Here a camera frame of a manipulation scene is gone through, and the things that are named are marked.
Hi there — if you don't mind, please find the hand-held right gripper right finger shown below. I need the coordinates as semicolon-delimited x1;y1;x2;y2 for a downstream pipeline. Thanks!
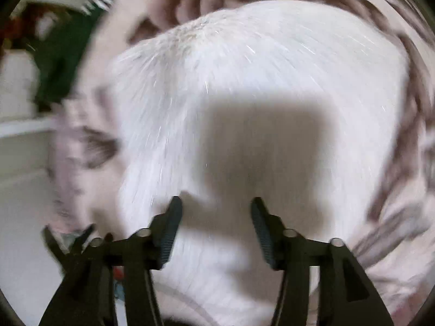
250;197;395;326

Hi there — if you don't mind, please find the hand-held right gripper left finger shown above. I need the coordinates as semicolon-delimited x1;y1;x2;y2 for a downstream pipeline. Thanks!
39;195;184;326

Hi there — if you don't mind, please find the white knit jacket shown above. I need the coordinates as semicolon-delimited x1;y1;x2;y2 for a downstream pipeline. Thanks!
109;0;412;326

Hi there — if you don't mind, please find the green garment with white stripes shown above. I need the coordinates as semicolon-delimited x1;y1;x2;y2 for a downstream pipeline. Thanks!
32;0;115;110

